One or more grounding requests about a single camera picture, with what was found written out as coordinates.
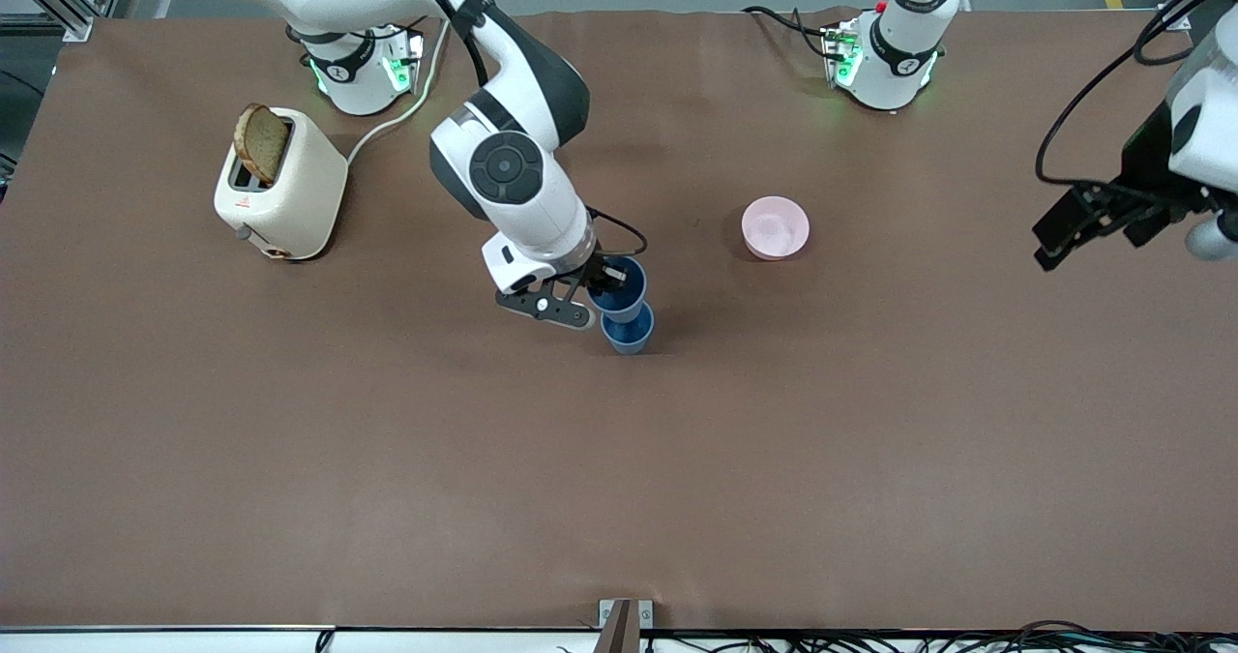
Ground blue plastic cup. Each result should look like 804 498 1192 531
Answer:
587 255 648 324
600 302 657 357

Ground black right base cable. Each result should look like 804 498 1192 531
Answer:
285 15 428 66

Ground metal table edge bracket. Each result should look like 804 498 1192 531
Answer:
598 598 655 653

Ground cream white toaster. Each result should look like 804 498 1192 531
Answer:
213 106 349 262

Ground white toaster power cable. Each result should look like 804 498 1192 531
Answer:
345 16 454 166

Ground pink bowl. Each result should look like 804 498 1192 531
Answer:
740 195 811 262

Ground black cable bundle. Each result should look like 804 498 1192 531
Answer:
556 619 1238 653

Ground black left base cable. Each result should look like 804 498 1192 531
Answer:
742 5 839 60

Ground brown bread slice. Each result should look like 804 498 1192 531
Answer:
233 103 291 186

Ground black base cable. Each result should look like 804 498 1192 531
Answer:
285 15 428 66
742 5 839 60

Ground brown table cover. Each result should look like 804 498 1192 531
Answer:
0 9 1238 633

